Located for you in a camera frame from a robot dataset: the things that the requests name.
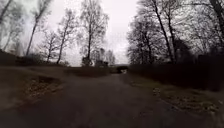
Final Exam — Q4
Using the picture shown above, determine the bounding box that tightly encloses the building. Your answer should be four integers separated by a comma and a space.
94, 59, 110, 69

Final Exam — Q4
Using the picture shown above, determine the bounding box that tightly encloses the row of bare trees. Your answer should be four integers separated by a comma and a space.
0, 0, 117, 67
126, 0, 224, 66

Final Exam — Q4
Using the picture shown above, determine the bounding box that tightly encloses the vehicle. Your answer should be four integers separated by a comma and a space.
115, 64, 130, 75

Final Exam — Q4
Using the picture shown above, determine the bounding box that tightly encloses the grass verge with leaves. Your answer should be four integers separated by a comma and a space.
128, 73, 224, 116
0, 66, 111, 113

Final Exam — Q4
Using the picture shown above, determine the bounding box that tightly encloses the dark hedge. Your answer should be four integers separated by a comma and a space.
128, 53, 224, 93

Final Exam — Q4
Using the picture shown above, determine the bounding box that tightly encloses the dark asphalt road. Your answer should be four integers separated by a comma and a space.
0, 65, 224, 128

